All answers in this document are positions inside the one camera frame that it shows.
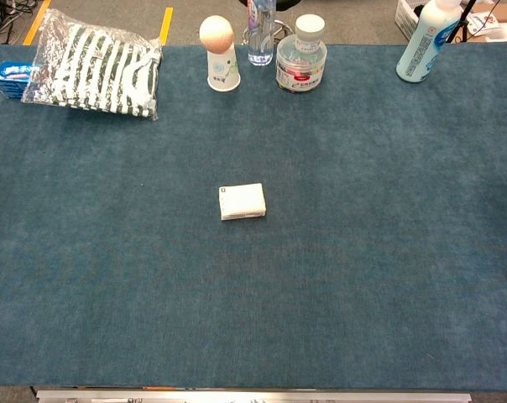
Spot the aluminium table rail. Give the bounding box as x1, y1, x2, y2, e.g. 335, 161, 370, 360
34, 389, 473, 403

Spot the clear water bottle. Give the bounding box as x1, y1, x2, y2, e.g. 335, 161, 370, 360
246, 0, 277, 67

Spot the black cable bundle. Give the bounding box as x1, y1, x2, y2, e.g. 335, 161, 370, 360
0, 0, 39, 43

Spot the black tripod leg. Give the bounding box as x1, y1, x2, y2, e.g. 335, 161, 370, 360
445, 0, 477, 44

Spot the wooden ball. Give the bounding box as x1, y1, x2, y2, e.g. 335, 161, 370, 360
199, 15, 235, 54

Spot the white bottle with blue label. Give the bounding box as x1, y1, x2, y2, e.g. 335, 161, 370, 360
395, 0, 464, 83

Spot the bagged green striped shirt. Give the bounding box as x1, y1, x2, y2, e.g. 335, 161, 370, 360
21, 8, 163, 122

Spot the white printed paper packet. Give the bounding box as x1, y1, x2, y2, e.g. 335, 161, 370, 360
463, 11, 500, 37

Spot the upturned white paper cup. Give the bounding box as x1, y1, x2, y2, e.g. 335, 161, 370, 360
206, 41, 242, 92

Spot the clear jar with white lid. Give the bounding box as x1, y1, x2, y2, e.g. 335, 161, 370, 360
275, 13, 328, 92

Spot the blue felt table cloth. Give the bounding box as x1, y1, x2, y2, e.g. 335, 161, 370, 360
0, 41, 507, 390

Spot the white plastic basket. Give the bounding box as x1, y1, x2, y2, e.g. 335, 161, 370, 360
395, 0, 425, 42

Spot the blue cookie box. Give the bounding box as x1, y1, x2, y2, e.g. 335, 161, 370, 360
0, 60, 39, 100

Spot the yellow floor tape strip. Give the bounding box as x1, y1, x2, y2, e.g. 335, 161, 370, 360
159, 7, 175, 46
23, 0, 52, 46

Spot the small white box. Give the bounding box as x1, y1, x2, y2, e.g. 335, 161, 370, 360
218, 182, 266, 222

